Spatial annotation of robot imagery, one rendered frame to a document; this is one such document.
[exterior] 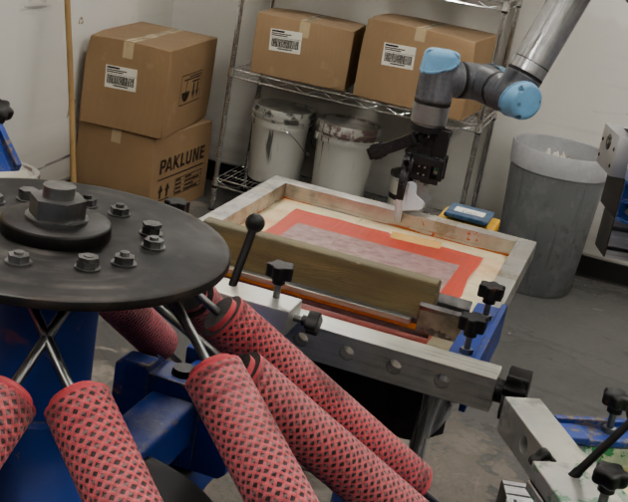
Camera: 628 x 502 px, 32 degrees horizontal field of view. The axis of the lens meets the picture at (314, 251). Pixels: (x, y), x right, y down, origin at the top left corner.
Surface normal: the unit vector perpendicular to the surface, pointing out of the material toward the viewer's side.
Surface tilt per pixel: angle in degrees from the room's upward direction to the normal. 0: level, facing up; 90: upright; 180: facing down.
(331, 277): 90
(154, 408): 0
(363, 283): 90
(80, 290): 0
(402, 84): 90
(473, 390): 90
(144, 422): 0
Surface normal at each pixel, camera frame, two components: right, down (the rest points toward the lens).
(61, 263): 0.17, -0.93
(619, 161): -0.03, 0.32
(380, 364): -0.32, 0.25
